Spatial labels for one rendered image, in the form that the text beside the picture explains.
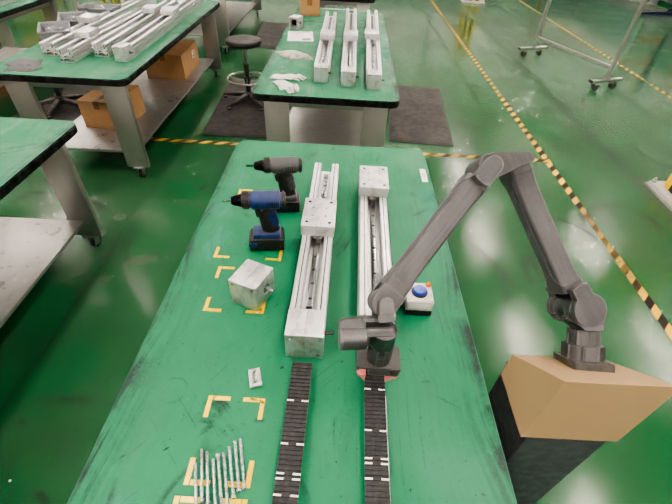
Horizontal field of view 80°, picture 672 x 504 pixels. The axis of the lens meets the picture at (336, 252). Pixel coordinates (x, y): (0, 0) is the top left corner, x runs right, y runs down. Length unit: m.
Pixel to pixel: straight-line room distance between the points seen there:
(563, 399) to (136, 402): 0.96
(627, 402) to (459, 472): 0.37
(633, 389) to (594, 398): 0.07
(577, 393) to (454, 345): 0.36
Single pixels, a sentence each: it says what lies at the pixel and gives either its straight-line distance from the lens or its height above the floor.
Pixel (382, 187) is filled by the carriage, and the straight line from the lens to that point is 1.51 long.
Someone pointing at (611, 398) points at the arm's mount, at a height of 0.97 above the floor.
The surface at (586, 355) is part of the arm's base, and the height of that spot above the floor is 0.97.
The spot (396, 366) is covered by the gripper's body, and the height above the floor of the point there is 0.90.
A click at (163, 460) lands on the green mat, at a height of 0.78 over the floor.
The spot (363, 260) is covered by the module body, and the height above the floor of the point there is 0.86.
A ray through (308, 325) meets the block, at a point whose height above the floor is 0.87.
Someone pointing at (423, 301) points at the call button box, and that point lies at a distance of 1.19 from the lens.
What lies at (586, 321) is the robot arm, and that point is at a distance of 1.04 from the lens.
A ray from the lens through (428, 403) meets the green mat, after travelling 1.08.
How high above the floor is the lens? 1.71
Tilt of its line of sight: 42 degrees down
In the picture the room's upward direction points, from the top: 3 degrees clockwise
